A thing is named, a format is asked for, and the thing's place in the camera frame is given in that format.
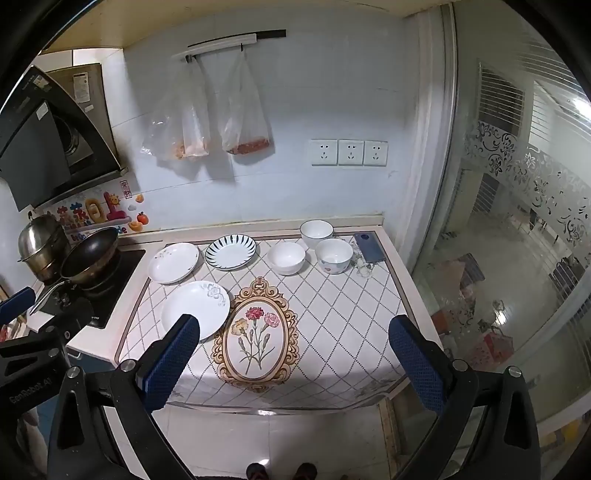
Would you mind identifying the blue smartphone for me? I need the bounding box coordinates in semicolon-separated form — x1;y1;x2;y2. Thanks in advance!
353;232;386;264

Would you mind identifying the colourful wall sticker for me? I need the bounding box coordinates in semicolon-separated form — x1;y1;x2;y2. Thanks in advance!
43;178;149;244

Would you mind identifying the white bowl dark rim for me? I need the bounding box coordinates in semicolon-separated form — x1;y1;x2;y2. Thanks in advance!
300;219;334;249

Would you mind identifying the white plate small sprig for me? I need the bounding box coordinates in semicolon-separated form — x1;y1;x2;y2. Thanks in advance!
147;243;200;284

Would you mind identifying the plain white bowl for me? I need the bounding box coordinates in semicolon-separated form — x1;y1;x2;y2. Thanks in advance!
266;242;305;276

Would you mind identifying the left clear plastic bag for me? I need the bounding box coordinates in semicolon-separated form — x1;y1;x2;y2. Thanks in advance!
141;56;211;161

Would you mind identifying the blue striped white plate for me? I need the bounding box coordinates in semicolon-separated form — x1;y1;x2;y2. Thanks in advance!
204;234;256;271

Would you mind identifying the black induction cooktop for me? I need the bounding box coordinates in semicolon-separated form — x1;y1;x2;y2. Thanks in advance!
40;250;145;329

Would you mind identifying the wall hook rail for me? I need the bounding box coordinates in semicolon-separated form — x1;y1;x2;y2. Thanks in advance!
171;29;287;60

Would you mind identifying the right white wall socket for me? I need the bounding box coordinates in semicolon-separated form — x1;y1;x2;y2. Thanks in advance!
363;140;389;167

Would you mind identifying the white plate grey flower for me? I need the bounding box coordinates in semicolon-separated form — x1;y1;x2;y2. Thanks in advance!
161;280;230;339

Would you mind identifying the ornate floral placemat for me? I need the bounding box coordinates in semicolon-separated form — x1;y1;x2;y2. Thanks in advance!
211;277;300;393

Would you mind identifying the black range hood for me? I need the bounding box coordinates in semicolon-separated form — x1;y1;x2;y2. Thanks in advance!
1;63;124;211

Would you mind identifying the dark frying pan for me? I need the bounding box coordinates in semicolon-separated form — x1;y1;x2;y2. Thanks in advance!
28;227;119;315

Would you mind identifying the clear plastic bag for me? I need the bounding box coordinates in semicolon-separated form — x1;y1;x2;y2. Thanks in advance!
141;56;211;161
218;50;270;156

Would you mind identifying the white bowl floral print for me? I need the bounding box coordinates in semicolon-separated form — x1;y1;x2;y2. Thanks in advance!
315;238;353;275

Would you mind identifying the stainless steel pot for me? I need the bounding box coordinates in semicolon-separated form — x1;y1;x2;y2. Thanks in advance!
18;214;71;284

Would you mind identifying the sliding glass door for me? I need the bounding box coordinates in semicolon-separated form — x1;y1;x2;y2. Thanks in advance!
415;1;590;479

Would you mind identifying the white wall socket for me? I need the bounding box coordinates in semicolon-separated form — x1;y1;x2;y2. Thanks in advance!
338;139;365;166
308;139;338;166
363;140;389;167

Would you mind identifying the middle white wall socket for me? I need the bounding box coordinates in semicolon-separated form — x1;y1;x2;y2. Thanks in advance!
338;139;365;166

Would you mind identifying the left white wall socket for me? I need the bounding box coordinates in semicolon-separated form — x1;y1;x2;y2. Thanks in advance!
308;139;338;166

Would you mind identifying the right clear plastic bag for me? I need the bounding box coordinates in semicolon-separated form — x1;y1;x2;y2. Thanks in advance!
218;50;270;156

